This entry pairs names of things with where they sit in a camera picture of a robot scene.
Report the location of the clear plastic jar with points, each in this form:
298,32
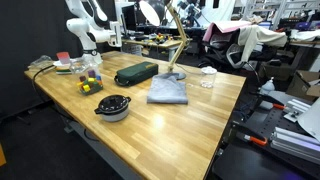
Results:
208,78

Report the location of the green zip case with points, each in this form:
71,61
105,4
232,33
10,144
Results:
136,73

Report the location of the stack of plates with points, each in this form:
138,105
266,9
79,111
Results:
62,70

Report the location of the black backdrop curtain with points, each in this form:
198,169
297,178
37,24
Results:
26,33

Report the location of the aluminium extrusion bar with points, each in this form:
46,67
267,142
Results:
296,135
293,150

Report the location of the white sheet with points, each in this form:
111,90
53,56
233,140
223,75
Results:
311,123

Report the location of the grey striped towel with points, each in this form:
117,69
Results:
166,90

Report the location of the short aluminium profile piece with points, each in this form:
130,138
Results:
296,108

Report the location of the grey table frame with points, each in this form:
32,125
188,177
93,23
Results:
100,151

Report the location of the crumpled clear plastic bag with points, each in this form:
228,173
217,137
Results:
41,61

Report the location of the wooden desk with grey legs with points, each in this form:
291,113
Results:
166,43

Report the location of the pink cloth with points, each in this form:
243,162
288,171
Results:
226,26

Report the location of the black office chair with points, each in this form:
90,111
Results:
220,50

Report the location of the white pot with black lid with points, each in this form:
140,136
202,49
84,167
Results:
113,105

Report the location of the black computer monitor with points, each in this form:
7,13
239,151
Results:
129,18

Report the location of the plastic container with items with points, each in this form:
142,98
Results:
78,66

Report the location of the red translucent card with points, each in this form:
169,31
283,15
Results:
63,57

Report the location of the idle white robot arm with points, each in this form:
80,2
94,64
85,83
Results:
83,28

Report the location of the cream garment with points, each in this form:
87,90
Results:
263,36

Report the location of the black perforated workbench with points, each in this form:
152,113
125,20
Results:
246,163

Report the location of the metal shelving rack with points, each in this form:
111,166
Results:
280,10

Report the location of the colourful toys on desk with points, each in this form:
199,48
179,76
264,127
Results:
160,38

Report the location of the white spray bottle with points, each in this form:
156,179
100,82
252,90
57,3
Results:
267,87

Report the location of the brown cardboard box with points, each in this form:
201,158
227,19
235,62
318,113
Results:
300,86

